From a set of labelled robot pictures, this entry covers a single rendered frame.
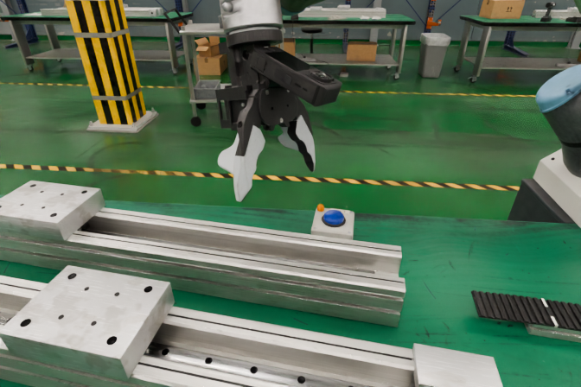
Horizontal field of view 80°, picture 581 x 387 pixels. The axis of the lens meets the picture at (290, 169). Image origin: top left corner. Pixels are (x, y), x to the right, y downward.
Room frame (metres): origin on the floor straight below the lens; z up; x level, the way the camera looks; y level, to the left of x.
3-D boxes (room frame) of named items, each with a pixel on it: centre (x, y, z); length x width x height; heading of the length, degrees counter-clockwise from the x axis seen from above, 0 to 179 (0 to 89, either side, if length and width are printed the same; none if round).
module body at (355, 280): (0.48, 0.21, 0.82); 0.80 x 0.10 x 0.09; 79
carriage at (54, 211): (0.53, 0.46, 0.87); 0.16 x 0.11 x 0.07; 79
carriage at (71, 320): (0.29, 0.25, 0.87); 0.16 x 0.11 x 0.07; 79
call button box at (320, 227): (0.54, -0.08, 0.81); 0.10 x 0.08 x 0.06; 169
